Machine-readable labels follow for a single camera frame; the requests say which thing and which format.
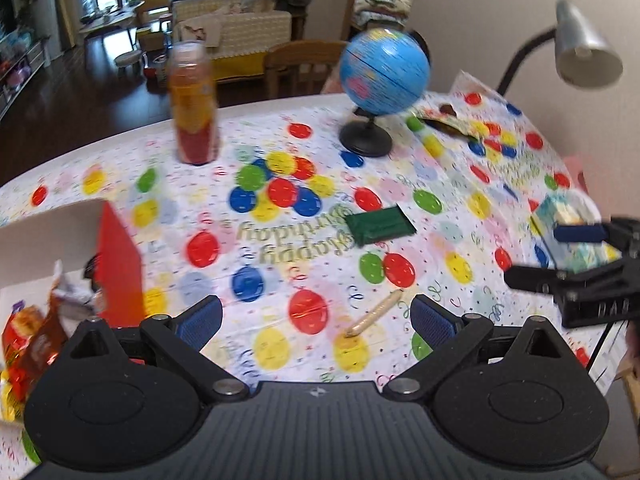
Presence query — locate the wooden chair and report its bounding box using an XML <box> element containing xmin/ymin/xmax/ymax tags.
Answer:
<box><xmin>264</xmin><ymin>40</ymin><xmax>353</xmax><ymax>101</ymax></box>

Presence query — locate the red orange snack packet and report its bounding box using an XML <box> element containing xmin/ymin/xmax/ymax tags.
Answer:
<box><xmin>2</xmin><ymin>305</ymin><xmax>48</xmax><ymax>401</ymax></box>

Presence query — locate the toy storage shelf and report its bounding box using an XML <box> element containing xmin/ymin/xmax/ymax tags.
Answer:
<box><xmin>0</xmin><ymin>35</ymin><xmax>51</xmax><ymax>121</ymax></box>

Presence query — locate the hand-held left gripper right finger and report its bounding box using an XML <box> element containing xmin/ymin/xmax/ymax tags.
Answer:
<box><xmin>382</xmin><ymin>294</ymin><xmax>576</xmax><ymax>403</ymax></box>

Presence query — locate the balloon print tablecloth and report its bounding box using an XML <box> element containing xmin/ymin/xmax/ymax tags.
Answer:
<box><xmin>0</xmin><ymin>72</ymin><xmax>640</xmax><ymax>480</ymax></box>

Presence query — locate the blue globe on black stand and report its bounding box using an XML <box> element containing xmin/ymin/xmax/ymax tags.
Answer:
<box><xmin>339</xmin><ymin>30</ymin><xmax>432</xmax><ymax>158</ymax></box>

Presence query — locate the grey desk lamp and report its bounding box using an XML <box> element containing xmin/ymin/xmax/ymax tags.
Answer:
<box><xmin>497</xmin><ymin>0</ymin><xmax>624</xmax><ymax>93</ymax></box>

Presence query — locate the sofa with cream cover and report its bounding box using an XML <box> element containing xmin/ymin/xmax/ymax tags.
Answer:
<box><xmin>172</xmin><ymin>0</ymin><xmax>293</xmax><ymax>83</ymax></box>

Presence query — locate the orange juice bottle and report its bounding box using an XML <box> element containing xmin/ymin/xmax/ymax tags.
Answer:
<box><xmin>166</xmin><ymin>42</ymin><xmax>222</xmax><ymax>166</ymax></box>

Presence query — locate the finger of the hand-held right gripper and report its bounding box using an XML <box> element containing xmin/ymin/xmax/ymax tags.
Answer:
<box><xmin>504</xmin><ymin>255</ymin><xmax>640</xmax><ymax>296</ymax></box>
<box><xmin>552</xmin><ymin>217</ymin><xmax>640</xmax><ymax>261</ymax></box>

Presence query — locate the light blue tissue pack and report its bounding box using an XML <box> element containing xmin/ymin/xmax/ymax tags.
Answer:
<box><xmin>530</xmin><ymin>192</ymin><xmax>623</xmax><ymax>271</ymax></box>

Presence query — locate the red cardboard box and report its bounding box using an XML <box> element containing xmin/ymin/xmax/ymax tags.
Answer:
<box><xmin>0</xmin><ymin>199</ymin><xmax>146</xmax><ymax>426</ymax></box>

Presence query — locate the wooden pencil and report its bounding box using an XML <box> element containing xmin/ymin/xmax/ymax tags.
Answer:
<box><xmin>344</xmin><ymin>290</ymin><xmax>403</xmax><ymax>338</ymax></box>

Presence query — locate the small wooden stool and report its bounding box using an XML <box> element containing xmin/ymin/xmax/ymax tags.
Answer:
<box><xmin>114</xmin><ymin>50</ymin><xmax>146</xmax><ymax>77</ymax></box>

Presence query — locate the dark brown wrapper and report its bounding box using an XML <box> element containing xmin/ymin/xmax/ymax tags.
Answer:
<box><xmin>417</xmin><ymin>104</ymin><xmax>482</xmax><ymax>139</ymax></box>

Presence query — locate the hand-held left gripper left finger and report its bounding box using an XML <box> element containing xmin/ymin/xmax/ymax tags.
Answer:
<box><xmin>65</xmin><ymin>294</ymin><xmax>251</xmax><ymax>403</ymax></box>

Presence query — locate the silver snack packet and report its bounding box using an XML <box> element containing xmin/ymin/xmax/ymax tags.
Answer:
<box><xmin>50</xmin><ymin>260</ymin><xmax>108</xmax><ymax>311</ymax></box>

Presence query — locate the low wooden table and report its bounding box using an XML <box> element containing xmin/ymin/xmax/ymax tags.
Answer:
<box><xmin>77</xmin><ymin>0</ymin><xmax>151</xmax><ymax>51</ymax></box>

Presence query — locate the green flat packet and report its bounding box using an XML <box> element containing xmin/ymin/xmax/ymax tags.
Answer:
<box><xmin>345</xmin><ymin>204</ymin><xmax>416</xmax><ymax>247</ymax></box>

